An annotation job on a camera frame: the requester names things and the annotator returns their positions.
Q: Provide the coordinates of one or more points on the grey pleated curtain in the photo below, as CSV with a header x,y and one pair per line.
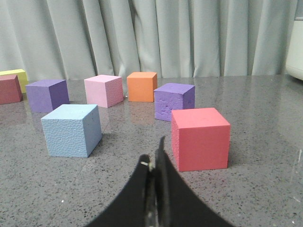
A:
x,y
76,39

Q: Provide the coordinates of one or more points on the dented purple foam cube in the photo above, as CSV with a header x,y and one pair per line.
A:
x,y
173,96

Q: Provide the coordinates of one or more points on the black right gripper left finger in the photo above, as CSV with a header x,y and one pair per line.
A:
x,y
128,208

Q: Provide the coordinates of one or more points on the dark red foam cube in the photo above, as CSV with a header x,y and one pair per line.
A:
x,y
10,91

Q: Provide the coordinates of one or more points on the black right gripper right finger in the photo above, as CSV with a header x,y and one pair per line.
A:
x,y
177,205

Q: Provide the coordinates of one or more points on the yellow foam cube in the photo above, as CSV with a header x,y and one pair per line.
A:
x,y
22,77

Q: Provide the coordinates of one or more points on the orange foam cube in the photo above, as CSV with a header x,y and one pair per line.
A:
x,y
141,86

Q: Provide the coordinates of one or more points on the white appliance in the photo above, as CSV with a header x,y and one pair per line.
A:
x,y
294,60

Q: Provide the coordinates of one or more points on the smooth purple foam cube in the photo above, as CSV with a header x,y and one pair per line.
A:
x,y
46,95

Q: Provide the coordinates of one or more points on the light blue foam cube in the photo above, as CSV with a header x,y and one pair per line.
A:
x,y
72,130

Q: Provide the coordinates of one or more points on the pink foam cube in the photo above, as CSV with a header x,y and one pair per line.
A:
x,y
104,90

